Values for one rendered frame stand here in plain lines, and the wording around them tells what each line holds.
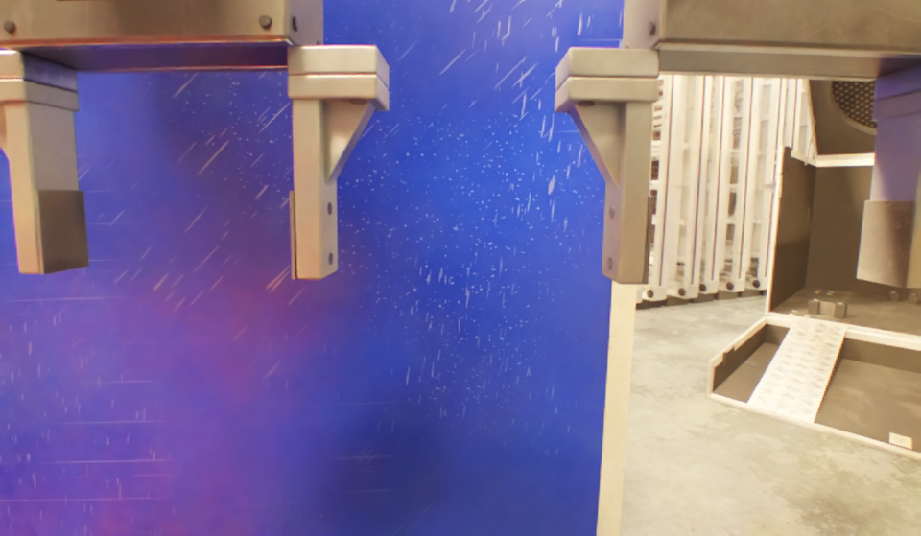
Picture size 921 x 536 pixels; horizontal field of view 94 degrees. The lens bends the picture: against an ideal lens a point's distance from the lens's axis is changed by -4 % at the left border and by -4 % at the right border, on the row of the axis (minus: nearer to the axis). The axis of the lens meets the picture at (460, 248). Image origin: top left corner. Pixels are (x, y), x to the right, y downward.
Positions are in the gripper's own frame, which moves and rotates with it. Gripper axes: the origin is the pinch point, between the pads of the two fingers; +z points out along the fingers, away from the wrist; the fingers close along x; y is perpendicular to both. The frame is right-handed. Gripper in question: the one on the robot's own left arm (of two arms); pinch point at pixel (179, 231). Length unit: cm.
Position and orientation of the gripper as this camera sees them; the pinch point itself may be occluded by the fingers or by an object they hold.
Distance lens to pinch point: 25.3
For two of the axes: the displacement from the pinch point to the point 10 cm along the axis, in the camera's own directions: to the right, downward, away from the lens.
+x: -10.0, -0.1, 0.1
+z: -0.1, 9.9, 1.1
